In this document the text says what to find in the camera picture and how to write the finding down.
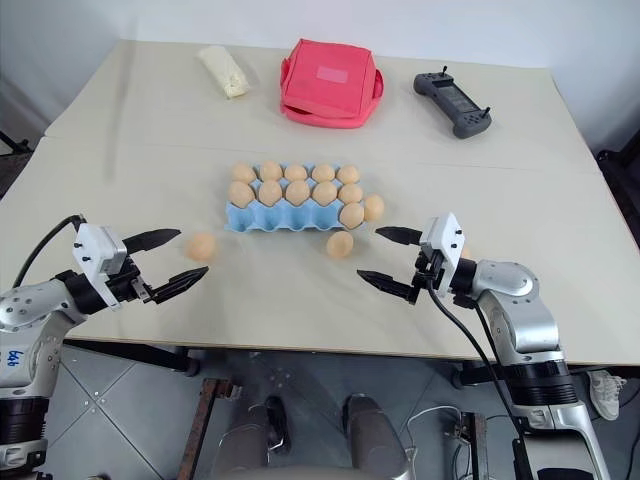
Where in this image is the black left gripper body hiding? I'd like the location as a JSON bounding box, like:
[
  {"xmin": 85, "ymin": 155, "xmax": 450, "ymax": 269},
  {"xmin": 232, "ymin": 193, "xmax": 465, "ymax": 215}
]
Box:
[{"xmin": 105, "ymin": 254, "xmax": 154, "ymax": 305}]

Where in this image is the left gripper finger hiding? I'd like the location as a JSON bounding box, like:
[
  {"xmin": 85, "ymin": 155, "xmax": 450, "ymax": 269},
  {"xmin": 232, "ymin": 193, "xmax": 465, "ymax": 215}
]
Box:
[
  {"xmin": 122, "ymin": 228, "xmax": 182, "ymax": 256},
  {"xmin": 148, "ymin": 265, "xmax": 210, "ymax": 305}
]

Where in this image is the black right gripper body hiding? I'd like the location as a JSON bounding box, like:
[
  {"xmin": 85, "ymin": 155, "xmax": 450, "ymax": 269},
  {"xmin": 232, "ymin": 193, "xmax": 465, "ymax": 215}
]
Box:
[{"xmin": 406, "ymin": 247, "xmax": 452, "ymax": 306}]

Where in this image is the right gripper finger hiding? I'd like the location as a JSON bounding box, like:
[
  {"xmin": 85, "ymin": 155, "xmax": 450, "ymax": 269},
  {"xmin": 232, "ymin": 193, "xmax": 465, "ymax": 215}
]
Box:
[
  {"xmin": 356, "ymin": 269, "xmax": 416, "ymax": 302},
  {"xmin": 375, "ymin": 225, "xmax": 424, "ymax": 246}
]

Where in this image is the blue egg carton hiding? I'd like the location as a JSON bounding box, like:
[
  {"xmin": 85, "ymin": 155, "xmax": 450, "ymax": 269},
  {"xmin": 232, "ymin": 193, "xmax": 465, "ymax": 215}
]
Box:
[{"xmin": 223, "ymin": 161, "xmax": 369, "ymax": 236}]

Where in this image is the grey handheld remote controller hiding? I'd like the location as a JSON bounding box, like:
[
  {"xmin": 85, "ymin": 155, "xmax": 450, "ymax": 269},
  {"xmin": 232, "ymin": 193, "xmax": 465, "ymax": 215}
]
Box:
[{"xmin": 412, "ymin": 64, "xmax": 494, "ymax": 140}]

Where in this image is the rusty metal bar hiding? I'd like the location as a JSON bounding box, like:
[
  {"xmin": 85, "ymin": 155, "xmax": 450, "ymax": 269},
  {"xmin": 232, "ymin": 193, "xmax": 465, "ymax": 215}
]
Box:
[
  {"xmin": 458, "ymin": 411, "xmax": 490, "ymax": 480},
  {"xmin": 181, "ymin": 377, "xmax": 237, "ymax": 480}
]

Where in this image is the dark grey rounded leg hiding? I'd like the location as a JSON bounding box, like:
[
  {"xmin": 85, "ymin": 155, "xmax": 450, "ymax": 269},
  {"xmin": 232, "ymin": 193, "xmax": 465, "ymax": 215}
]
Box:
[
  {"xmin": 212, "ymin": 394, "xmax": 292, "ymax": 480},
  {"xmin": 341, "ymin": 393, "xmax": 417, "ymax": 480}
]

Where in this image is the pink fabric bag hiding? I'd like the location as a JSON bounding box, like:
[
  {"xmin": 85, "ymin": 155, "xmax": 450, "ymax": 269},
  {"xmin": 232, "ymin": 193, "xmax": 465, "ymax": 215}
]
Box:
[{"xmin": 277, "ymin": 37, "xmax": 386, "ymax": 131}]

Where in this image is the black stand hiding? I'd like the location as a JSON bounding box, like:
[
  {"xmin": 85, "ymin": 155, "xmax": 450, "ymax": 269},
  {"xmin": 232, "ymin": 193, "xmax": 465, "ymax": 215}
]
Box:
[{"xmin": 0, "ymin": 127, "xmax": 32, "ymax": 157}]

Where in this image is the cream cloth roll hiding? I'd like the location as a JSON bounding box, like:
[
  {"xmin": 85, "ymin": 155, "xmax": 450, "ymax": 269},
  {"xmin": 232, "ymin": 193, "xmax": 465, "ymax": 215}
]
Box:
[{"xmin": 196, "ymin": 45, "xmax": 250, "ymax": 101}]

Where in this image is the white sneaker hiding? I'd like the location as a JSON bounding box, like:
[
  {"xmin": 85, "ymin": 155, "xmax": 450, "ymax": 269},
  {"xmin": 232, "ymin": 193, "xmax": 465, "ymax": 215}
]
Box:
[{"xmin": 587, "ymin": 370, "xmax": 628, "ymax": 422}]

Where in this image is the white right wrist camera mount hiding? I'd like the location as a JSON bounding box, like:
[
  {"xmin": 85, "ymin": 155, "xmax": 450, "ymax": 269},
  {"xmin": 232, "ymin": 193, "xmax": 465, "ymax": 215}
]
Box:
[{"xmin": 418, "ymin": 211, "xmax": 464, "ymax": 292}]

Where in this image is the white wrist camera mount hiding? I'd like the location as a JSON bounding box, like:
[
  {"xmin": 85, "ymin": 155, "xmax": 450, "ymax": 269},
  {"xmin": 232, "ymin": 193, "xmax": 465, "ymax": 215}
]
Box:
[
  {"xmin": 418, "ymin": 211, "xmax": 464, "ymax": 292},
  {"xmin": 71, "ymin": 223, "xmax": 133, "ymax": 313}
]

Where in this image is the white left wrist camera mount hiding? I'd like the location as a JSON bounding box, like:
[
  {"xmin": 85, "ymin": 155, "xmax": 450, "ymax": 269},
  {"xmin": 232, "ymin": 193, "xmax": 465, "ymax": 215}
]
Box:
[{"xmin": 71, "ymin": 223, "xmax": 133, "ymax": 313}]

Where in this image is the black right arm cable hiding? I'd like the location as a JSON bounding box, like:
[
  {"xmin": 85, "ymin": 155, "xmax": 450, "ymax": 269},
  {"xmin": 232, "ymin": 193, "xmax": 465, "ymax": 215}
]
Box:
[{"xmin": 427, "ymin": 284, "xmax": 536, "ymax": 480}]

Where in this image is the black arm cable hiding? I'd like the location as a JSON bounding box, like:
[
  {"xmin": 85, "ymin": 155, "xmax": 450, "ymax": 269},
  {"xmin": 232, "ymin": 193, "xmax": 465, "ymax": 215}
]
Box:
[
  {"xmin": 427, "ymin": 284, "xmax": 536, "ymax": 480},
  {"xmin": 10, "ymin": 214, "xmax": 87, "ymax": 292}
]

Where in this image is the black table frame bar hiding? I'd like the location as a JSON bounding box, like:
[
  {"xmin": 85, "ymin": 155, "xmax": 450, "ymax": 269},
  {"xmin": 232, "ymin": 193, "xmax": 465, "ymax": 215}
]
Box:
[
  {"xmin": 62, "ymin": 339, "xmax": 202, "ymax": 378},
  {"xmin": 451, "ymin": 361, "xmax": 507, "ymax": 390}
]

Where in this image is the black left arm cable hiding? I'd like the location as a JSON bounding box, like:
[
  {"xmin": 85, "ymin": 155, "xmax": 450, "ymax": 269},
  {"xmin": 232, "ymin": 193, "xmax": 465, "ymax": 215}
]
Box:
[{"xmin": 10, "ymin": 214, "xmax": 87, "ymax": 292}]

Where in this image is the thin white floor wire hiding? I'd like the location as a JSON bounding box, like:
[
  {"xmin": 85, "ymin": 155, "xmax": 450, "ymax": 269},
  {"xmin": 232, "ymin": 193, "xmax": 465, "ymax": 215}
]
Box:
[{"xmin": 405, "ymin": 403, "xmax": 467, "ymax": 454}]

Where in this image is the black equipment frame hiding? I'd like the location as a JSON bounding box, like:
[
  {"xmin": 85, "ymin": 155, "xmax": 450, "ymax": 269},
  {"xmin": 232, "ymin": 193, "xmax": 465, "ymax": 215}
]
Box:
[{"xmin": 594, "ymin": 107, "xmax": 640, "ymax": 202}]

